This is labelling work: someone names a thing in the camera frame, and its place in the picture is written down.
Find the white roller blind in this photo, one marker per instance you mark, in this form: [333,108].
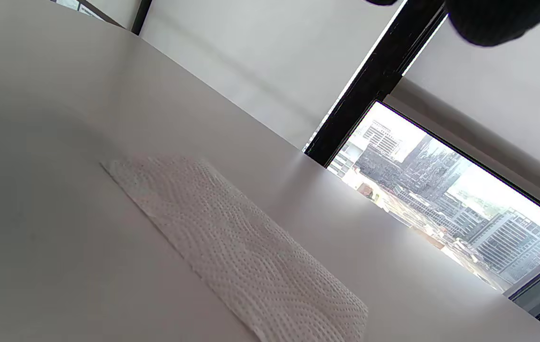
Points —
[260,61]
[502,104]

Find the black window frame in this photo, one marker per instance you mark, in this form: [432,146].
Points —
[369,90]

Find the person's left hand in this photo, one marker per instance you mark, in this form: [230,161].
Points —
[493,21]

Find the black window post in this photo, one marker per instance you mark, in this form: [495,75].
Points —
[140,15]

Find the white embossed paper towel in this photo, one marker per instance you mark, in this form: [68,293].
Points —
[232,247]

